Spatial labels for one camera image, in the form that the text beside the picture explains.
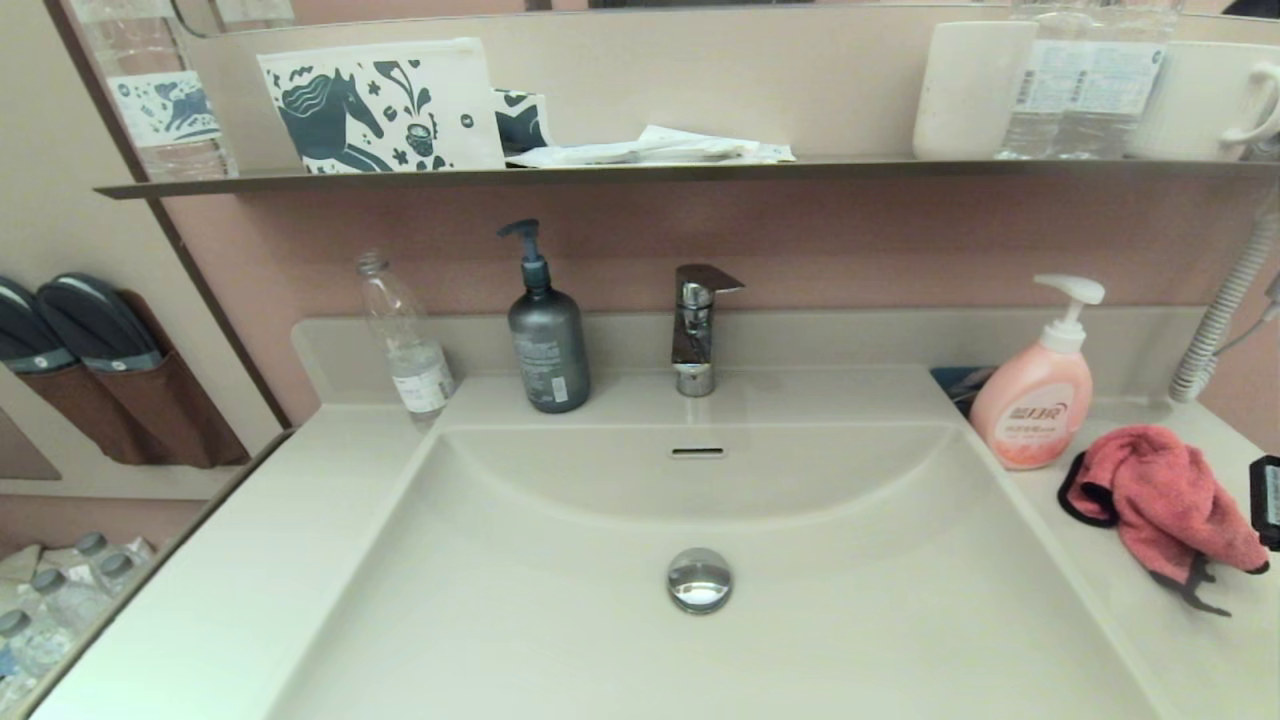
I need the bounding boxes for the slippers in brown holder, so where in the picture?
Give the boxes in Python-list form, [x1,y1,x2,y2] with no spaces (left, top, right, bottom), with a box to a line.
[0,290,253,471]

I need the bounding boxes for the uncapped clear plastic bottle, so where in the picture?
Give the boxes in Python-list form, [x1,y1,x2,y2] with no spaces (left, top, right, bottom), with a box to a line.
[357,251,458,426]

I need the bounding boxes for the grey pump soap bottle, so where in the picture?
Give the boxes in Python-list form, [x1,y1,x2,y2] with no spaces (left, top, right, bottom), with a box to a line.
[498,218,592,415]

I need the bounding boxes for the chrome faucet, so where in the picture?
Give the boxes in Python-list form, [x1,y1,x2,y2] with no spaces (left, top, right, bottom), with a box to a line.
[672,264,747,398]

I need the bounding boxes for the pink pump soap bottle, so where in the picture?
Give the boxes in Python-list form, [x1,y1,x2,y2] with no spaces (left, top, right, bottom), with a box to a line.
[970,274,1106,471]

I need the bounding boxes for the thin metal wall shelf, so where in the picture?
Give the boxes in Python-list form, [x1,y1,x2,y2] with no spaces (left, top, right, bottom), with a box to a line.
[95,157,1280,200]

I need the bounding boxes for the small capped water bottle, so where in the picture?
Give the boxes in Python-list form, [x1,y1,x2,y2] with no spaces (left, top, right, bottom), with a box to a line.
[75,532,126,581]
[30,568,113,646]
[0,610,76,706]
[100,552,156,601]

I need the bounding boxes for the chrome drain stopper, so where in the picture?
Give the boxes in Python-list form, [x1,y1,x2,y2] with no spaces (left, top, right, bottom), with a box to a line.
[667,547,735,614]

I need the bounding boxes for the dark grey slipper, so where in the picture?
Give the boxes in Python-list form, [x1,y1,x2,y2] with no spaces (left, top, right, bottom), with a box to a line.
[0,277,81,376]
[37,272,167,374]

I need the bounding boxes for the white coiled hose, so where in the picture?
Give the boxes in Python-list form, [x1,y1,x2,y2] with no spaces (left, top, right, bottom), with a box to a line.
[1168,215,1280,404]

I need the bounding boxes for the white cup without handle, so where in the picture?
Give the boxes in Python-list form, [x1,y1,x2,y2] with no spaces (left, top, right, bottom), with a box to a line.
[912,21,1039,162]

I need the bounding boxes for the small dark patterned pouch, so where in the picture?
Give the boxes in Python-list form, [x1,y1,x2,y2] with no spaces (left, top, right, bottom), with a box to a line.
[493,89,552,157]

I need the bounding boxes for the white mug with handle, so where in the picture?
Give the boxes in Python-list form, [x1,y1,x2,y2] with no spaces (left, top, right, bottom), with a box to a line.
[1128,41,1280,164]

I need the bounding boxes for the white plastic packet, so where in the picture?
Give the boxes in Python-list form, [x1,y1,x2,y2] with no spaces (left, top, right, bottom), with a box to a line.
[640,125,798,164]
[507,141,761,169]

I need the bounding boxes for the clear water bottle white label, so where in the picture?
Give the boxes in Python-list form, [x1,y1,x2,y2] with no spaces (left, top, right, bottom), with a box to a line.
[1062,0,1181,161]
[997,0,1088,161]

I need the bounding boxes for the pink fluffy cloth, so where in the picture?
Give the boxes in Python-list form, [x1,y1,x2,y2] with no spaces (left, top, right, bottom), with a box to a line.
[1057,424,1271,618]

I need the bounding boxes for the white horse print pouch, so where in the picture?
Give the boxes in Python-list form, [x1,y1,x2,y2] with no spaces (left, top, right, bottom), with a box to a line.
[258,38,508,175]

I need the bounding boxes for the clear bottle blue print label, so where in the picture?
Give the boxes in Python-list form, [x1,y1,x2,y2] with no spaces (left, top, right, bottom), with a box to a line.
[72,0,239,182]

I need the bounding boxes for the white ceramic sink basin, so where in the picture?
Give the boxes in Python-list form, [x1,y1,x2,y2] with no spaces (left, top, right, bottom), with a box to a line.
[268,420,1166,720]

